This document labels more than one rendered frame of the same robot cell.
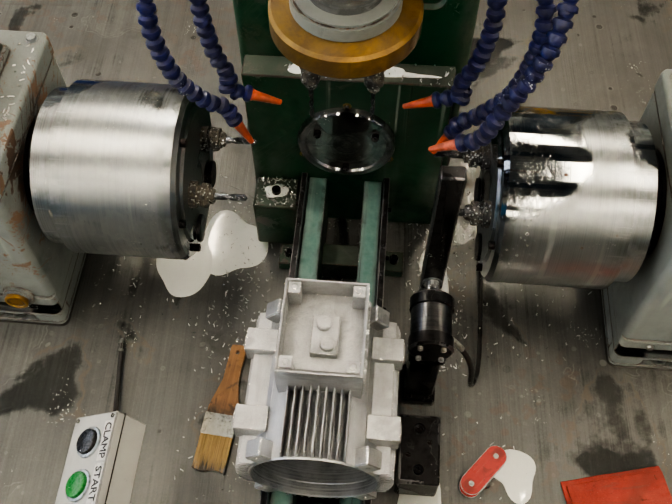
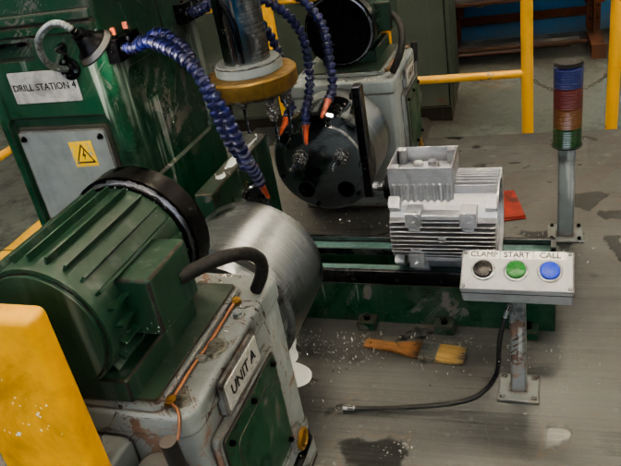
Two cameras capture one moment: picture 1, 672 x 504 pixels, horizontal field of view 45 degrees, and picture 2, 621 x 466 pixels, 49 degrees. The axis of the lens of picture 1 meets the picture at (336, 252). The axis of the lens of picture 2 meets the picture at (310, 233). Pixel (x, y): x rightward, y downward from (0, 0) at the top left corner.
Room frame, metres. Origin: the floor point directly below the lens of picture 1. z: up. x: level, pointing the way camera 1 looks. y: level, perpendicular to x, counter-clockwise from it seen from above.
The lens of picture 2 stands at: (0.27, 1.23, 1.68)
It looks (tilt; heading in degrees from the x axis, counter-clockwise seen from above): 29 degrees down; 288
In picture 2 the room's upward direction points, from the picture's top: 11 degrees counter-clockwise
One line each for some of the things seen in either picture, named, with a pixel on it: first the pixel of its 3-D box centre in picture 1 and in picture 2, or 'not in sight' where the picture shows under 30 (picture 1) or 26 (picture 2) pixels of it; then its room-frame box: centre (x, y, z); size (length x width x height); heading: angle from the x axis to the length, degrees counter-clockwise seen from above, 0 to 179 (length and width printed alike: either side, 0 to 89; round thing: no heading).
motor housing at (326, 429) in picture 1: (321, 400); (448, 216); (0.37, 0.02, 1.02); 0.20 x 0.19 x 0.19; 175
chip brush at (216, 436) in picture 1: (224, 406); (413, 349); (0.45, 0.17, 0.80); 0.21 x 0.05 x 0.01; 170
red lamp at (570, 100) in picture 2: not in sight; (567, 95); (0.13, -0.26, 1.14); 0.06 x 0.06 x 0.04
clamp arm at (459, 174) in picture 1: (441, 234); (364, 141); (0.55, -0.13, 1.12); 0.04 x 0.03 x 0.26; 175
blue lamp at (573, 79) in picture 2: not in sight; (568, 75); (0.13, -0.26, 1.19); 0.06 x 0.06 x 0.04
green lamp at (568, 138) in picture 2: not in sight; (566, 135); (0.13, -0.26, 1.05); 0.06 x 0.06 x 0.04
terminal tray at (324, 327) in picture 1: (323, 339); (424, 174); (0.41, 0.01, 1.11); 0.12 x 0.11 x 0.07; 175
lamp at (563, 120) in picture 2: not in sight; (567, 116); (0.13, -0.26, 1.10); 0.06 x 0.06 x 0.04
